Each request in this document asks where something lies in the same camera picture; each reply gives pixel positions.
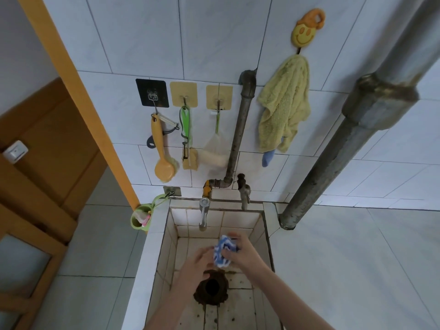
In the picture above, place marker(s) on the beige adhesive hook plate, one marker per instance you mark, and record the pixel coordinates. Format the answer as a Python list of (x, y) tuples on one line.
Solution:
[(220, 92), (184, 89)]

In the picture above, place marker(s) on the white tiled sink basin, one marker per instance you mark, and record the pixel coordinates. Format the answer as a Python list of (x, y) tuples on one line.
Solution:
[(158, 254)]

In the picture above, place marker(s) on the person's left forearm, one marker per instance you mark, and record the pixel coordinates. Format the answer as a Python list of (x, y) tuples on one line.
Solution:
[(172, 312)]

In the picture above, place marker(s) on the green plastic cup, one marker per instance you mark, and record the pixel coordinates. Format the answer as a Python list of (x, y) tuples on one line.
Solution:
[(134, 225)]

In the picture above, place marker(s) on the small pink object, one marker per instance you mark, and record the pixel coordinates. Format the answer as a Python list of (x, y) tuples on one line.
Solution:
[(146, 219)]

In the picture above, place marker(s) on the white hanging item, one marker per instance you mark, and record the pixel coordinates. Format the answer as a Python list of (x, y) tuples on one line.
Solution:
[(213, 156)]

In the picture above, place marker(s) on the person's right forearm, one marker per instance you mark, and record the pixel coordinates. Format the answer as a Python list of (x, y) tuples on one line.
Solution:
[(292, 305)]

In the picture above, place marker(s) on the blue hanging cloth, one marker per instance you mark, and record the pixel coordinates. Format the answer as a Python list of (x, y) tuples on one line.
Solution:
[(268, 159)]

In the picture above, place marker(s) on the grey water supply pipe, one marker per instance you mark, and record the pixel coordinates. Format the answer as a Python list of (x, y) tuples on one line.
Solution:
[(242, 116)]

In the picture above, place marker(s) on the yellow smiley face hook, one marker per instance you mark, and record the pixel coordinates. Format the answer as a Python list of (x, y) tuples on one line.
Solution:
[(304, 30)]

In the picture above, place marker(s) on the black thin hanging tool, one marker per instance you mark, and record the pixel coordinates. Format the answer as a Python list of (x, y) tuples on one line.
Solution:
[(185, 151)]

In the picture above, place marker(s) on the chrome faucet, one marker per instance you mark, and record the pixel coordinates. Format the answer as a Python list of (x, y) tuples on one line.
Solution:
[(204, 213)]

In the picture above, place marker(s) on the grey metal tap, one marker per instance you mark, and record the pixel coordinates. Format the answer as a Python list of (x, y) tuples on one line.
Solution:
[(245, 197)]

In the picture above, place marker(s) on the grey wall hook plate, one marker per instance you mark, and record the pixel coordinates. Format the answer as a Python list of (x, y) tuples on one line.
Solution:
[(177, 190)]

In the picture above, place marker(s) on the rusty grey metal pipe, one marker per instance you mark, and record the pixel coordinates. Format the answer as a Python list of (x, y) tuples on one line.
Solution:
[(343, 144)]

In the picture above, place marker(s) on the white door hook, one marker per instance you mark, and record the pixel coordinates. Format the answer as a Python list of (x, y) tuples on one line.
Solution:
[(15, 152)]

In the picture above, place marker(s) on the black adhesive hook plate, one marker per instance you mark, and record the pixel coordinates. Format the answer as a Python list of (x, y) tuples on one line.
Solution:
[(144, 87)]

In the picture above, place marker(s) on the black tap knob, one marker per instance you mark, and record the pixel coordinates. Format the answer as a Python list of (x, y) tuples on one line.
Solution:
[(241, 181)]

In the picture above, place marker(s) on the person's left hand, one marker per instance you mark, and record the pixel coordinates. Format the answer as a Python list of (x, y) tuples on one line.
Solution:
[(196, 271)]

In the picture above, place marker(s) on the person's right hand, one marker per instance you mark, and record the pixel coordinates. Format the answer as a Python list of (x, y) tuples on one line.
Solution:
[(249, 257)]

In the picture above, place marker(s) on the blue white wavy cloth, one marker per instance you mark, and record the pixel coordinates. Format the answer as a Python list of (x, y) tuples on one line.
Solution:
[(220, 257)]

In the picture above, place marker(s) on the olive green hanging towel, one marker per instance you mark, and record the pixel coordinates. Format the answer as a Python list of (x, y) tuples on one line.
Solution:
[(285, 106)]

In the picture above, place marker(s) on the yellow hanging brush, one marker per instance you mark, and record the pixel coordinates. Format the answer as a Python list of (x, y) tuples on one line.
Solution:
[(165, 171)]

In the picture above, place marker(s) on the brown wooden door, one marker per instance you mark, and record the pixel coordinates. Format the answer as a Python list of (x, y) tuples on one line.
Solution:
[(51, 168)]

